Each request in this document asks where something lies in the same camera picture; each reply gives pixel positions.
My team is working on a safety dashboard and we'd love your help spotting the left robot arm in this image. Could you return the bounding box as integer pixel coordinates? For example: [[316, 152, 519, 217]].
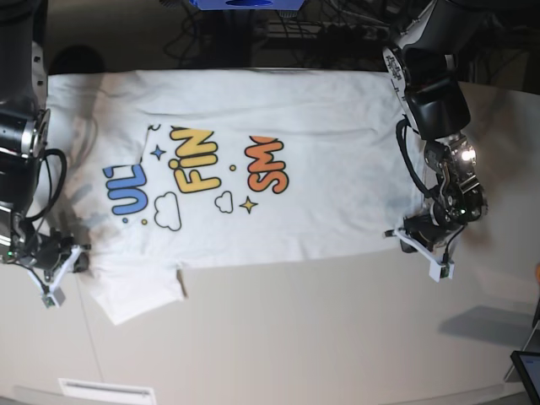
[[383, 1, 488, 253]]

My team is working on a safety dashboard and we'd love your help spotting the dark tablet screen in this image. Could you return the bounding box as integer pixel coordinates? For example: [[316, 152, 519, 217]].
[[510, 351, 540, 405]]

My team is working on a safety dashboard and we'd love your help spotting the white printed T-shirt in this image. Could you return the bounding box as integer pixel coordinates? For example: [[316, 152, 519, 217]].
[[47, 69, 422, 325]]

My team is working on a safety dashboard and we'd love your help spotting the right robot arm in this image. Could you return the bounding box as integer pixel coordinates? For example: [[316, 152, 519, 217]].
[[1, 1, 87, 284]]

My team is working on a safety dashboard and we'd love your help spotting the white paper label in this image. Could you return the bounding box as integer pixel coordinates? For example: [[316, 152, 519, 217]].
[[58, 378, 157, 404]]

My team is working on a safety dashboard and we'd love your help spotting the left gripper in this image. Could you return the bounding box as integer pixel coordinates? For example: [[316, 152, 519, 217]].
[[400, 212, 460, 254]]

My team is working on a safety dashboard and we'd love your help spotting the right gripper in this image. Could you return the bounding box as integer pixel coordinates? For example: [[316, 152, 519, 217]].
[[24, 229, 89, 281]]

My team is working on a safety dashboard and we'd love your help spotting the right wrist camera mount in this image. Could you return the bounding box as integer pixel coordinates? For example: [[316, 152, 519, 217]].
[[26, 245, 91, 309]]

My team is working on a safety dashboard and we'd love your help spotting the blue box at top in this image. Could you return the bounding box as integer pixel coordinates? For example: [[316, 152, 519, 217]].
[[190, 0, 304, 11]]

